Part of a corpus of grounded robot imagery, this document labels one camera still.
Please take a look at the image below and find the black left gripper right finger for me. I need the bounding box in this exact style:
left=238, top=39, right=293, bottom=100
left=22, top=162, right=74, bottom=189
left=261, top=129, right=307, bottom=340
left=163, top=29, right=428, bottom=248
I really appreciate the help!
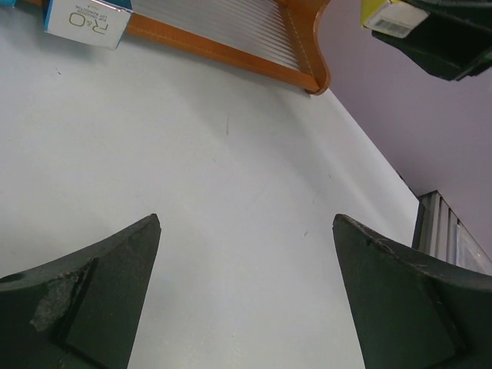
left=333, top=214, right=491, bottom=368

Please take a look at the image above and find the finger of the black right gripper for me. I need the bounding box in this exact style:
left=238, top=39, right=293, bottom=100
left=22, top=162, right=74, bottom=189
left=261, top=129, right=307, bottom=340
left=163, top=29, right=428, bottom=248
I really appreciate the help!
left=408, top=0, right=491, bottom=12
left=371, top=8, right=491, bottom=81

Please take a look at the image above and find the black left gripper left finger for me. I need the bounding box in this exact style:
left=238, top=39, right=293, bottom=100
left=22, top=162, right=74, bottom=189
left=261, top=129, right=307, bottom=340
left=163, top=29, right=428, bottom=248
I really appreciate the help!
left=1, top=214, right=161, bottom=368

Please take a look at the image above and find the yellow Curaprox box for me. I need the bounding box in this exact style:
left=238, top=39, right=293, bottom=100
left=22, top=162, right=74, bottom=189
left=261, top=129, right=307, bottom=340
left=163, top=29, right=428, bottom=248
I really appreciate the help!
left=361, top=0, right=429, bottom=38

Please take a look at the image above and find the blue toothpaste box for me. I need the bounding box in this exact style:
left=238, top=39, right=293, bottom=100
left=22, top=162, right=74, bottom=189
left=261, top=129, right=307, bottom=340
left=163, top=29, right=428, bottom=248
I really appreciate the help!
left=43, top=0, right=133, bottom=50

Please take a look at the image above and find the orange wooden shelf rack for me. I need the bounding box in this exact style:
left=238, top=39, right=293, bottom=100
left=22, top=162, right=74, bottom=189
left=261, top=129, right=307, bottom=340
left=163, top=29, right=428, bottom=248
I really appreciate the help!
left=34, top=0, right=331, bottom=95

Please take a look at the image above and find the aluminium frame rail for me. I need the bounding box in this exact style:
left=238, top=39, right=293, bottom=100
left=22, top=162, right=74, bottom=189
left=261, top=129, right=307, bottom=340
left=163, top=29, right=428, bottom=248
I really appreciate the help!
left=412, top=191, right=491, bottom=275

